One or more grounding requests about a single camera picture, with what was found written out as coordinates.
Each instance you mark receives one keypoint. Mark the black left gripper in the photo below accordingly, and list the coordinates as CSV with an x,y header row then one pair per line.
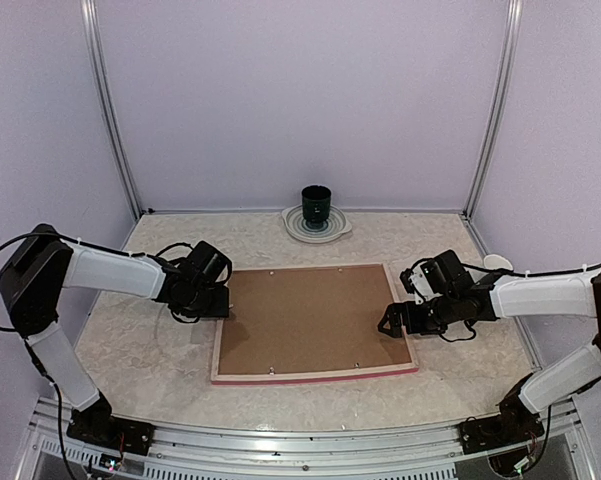
x,y
221,307

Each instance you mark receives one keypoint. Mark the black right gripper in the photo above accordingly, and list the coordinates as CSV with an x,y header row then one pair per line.
x,y
395,311

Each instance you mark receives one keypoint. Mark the pink wooden picture frame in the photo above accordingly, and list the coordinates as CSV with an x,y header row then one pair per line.
x,y
220,350

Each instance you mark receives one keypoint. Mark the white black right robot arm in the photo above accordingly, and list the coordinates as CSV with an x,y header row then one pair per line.
x,y
449,291

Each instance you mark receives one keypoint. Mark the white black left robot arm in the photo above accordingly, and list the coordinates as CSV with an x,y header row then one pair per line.
x,y
45,263

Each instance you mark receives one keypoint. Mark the striped ceramic plate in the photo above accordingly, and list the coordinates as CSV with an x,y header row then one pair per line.
x,y
336,226

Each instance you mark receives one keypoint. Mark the light blue paper cup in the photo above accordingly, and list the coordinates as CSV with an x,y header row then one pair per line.
x,y
496,261

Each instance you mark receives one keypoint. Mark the dark green cup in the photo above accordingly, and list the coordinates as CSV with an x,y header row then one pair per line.
x,y
316,204

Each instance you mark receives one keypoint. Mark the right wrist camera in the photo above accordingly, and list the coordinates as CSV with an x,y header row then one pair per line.
x,y
416,284

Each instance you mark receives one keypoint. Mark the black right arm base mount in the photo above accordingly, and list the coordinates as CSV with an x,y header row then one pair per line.
x,y
490,433

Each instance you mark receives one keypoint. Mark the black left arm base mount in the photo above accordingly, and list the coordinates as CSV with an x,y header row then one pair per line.
x,y
115,433

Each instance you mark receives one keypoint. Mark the aluminium front rail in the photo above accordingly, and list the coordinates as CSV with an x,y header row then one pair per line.
x,y
178,451

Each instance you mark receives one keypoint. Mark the left aluminium corner post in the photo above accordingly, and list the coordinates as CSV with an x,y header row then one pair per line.
x,y
98,65

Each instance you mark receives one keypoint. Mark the aluminium corner post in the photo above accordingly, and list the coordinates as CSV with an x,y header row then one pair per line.
x,y
98,65
497,107

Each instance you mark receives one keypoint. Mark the right aluminium corner post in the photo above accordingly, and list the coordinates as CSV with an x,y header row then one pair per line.
x,y
497,107

